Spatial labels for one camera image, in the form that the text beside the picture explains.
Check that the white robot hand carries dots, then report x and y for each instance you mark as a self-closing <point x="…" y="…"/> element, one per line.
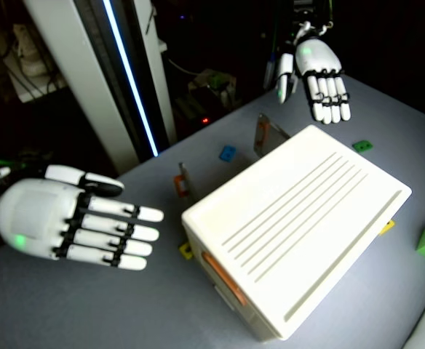
<point x="312" y="54"/>
<point x="41" y="214"/>

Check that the white plastic box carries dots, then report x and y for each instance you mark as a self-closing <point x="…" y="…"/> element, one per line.
<point x="289" y="218"/>

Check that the small green toy block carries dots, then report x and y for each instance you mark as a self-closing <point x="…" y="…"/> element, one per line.
<point x="362" y="145"/>

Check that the grey table cloth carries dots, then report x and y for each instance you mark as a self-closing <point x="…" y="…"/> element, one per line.
<point x="89" y="309"/>

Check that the blue toy block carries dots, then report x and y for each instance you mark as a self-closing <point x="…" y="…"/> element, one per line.
<point x="227" y="152"/>

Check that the white pillar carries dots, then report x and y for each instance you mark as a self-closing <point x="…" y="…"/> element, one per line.
<point x="74" y="72"/>

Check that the yellow toy block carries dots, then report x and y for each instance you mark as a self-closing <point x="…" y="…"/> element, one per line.
<point x="388" y="227"/>
<point x="185" y="251"/>

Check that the white background box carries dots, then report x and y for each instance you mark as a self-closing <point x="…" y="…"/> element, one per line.
<point x="27" y="62"/>

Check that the blue white light strip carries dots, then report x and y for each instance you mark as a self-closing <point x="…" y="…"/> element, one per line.
<point x="130" y="78"/>

